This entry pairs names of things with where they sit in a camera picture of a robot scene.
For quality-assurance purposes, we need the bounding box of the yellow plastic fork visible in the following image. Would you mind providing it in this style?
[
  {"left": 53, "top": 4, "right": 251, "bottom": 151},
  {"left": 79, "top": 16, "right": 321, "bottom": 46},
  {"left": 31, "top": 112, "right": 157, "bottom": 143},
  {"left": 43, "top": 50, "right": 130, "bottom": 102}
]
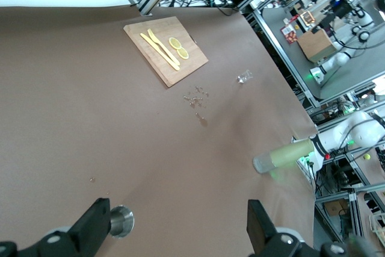
[{"left": 147, "top": 28, "right": 181, "bottom": 66}]

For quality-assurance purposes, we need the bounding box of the aluminium table frame rail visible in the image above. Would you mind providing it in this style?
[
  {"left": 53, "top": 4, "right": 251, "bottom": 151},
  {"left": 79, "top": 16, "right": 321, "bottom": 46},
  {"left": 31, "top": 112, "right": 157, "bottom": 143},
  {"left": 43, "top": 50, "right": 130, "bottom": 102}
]
[{"left": 240, "top": 7, "right": 321, "bottom": 109}]

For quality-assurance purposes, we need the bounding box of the steel jigger shaker cup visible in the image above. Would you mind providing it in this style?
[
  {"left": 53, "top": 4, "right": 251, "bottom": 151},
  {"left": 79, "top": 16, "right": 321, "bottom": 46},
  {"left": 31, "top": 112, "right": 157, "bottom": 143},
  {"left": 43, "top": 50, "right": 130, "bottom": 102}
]
[{"left": 109, "top": 205, "right": 135, "bottom": 238}]

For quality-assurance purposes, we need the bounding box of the brown cardboard box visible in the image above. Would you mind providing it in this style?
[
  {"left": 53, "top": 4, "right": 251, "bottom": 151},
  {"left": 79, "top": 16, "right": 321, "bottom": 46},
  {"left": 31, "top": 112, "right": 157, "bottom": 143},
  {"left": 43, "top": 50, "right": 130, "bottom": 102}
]
[{"left": 297, "top": 27, "right": 338, "bottom": 64}]

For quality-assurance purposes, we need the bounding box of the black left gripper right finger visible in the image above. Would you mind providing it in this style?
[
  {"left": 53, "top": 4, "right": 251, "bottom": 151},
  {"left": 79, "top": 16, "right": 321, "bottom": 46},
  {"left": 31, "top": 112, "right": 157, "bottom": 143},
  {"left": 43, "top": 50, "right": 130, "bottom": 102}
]
[{"left": 247, "top": 199, "right": 362, "bottom": 257}]

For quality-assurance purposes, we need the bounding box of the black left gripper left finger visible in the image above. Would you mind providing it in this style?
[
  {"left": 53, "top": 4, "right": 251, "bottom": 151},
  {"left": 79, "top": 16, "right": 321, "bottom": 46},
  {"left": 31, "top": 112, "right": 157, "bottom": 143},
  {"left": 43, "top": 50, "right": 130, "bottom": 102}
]
[{"left": 0, "top": 197, "right": 111, "bottom": 257}]

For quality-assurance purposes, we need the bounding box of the wooden cutting board metal handle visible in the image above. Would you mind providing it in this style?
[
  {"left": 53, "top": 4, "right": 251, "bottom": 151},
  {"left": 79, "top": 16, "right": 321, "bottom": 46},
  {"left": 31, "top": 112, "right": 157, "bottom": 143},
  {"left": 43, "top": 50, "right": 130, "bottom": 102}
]
[{"left": 123, "top": 16, "right": 209, "bottom": 88}]

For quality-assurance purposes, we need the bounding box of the yellow plastic knife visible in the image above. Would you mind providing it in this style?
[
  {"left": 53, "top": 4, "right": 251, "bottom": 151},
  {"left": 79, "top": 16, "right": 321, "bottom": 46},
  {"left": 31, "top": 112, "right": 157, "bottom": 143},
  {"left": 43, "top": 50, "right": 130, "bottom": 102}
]
[{"left": 140, "top": 33, "right": 180, "bottom": 72}]

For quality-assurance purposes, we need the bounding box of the red snack box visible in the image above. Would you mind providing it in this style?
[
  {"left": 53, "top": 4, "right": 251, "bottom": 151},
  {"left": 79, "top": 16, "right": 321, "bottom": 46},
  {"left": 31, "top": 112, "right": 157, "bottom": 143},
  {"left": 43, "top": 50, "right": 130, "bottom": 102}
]
[{"left": 280, "top": 24, "right": 298, "bottom": 45}]

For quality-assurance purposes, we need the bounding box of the clear glass measuring cup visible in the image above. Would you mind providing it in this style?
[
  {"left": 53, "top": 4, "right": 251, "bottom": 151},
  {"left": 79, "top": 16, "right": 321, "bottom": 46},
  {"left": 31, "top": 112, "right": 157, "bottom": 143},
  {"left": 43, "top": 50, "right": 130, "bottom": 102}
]
[{"left": 236, "top": 69, "right": 253, "bottom": 85}]

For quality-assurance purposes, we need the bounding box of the green sleeved glass bottle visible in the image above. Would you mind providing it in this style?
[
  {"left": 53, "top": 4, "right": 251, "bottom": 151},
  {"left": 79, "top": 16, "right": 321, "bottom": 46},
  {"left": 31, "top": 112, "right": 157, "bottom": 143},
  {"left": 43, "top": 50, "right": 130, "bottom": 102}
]
[{"left": 252, "top": 138, "right": 316, "bottom": 175}]

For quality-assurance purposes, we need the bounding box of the brown table cover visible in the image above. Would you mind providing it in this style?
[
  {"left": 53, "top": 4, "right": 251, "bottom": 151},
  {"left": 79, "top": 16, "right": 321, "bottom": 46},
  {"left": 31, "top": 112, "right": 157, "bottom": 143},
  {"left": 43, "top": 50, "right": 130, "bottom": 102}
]
[{"left": 0, "top": 5, "right": 319, "bottom": 257}]

